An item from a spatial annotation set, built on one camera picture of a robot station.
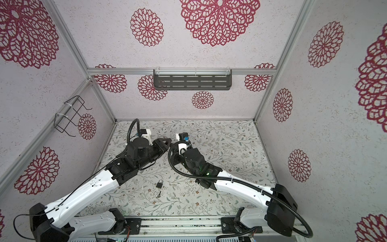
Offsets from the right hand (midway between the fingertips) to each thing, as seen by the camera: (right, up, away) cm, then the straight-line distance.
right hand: (170, 142), depth 69 cm
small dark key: (-8, -30, +14) cm, 35 cm away
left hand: (0, 0, +3) cm, 3 cm away
